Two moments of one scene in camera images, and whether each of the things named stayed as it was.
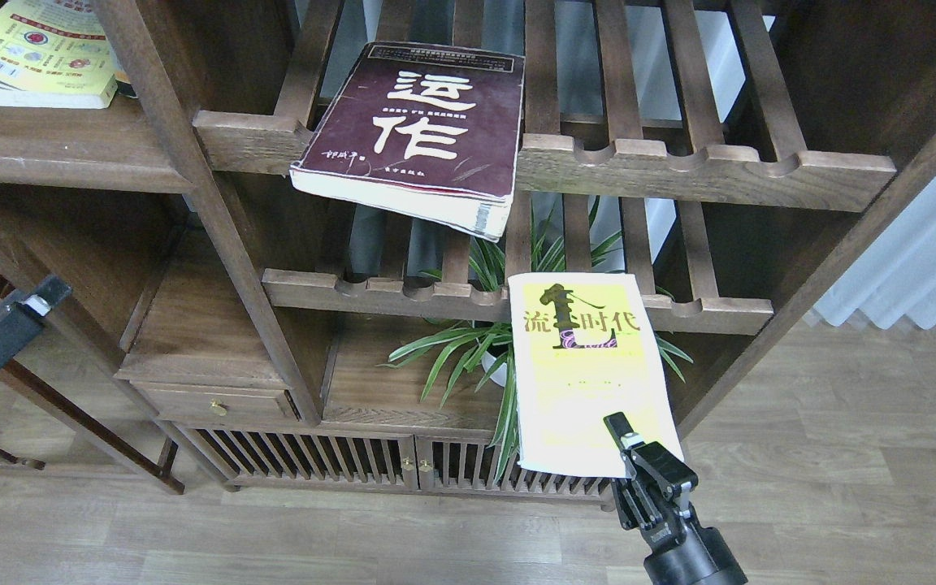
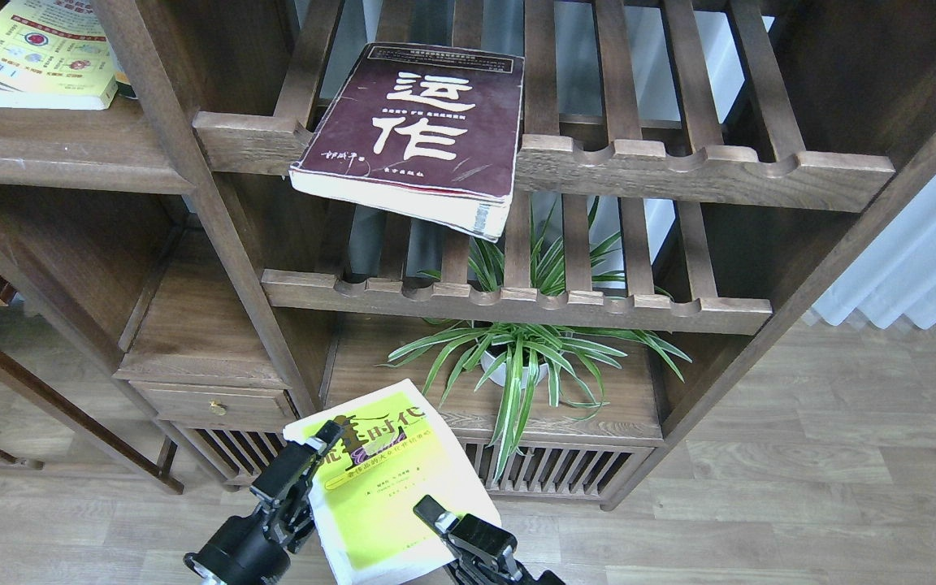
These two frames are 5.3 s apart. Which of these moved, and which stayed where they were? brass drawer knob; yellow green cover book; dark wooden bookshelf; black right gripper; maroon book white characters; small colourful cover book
Moved: black right gripper; yellow green cover book
Stayed: brass drawer knob; maroon book white characters; dark wooden bookshelf; small colourful cover book
